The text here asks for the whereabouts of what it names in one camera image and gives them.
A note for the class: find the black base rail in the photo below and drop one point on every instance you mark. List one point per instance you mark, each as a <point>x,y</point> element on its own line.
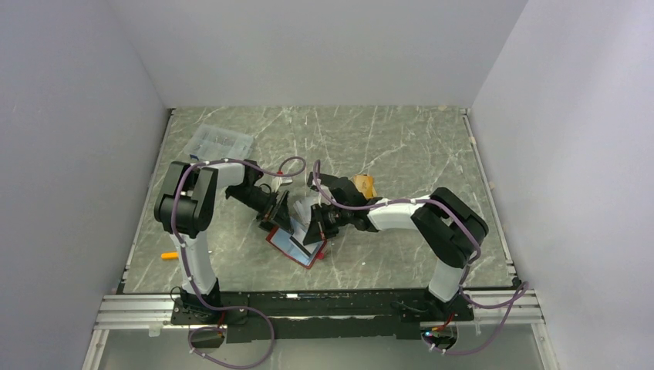
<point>402,313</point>

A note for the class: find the white magnetic stripe card stack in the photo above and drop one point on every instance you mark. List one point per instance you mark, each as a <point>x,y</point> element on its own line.
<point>303,209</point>

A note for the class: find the aluminium frame rail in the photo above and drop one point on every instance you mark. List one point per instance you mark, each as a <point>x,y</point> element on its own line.
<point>155,312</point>

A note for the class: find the clear plastic organizer box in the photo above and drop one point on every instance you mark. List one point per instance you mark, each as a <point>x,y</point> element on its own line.
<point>214,143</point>

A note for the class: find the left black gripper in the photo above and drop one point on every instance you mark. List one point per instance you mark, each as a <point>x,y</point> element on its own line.
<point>279,216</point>

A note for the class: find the single white stripe card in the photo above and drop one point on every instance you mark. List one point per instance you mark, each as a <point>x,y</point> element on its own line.
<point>297,241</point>

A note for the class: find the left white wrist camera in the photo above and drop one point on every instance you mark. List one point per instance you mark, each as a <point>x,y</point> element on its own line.
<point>279,181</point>

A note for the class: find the orange card stack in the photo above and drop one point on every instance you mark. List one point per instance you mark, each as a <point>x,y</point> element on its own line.
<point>365,185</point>

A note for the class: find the red leather wallet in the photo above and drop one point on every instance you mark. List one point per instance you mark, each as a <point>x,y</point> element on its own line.
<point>280,240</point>

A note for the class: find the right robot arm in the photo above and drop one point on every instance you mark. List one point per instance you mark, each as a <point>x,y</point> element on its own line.
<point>451,229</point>

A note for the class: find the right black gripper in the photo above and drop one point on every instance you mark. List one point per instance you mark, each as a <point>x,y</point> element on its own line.
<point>315,232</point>

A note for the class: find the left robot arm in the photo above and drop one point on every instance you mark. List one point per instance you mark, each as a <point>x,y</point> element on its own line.
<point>185,208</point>

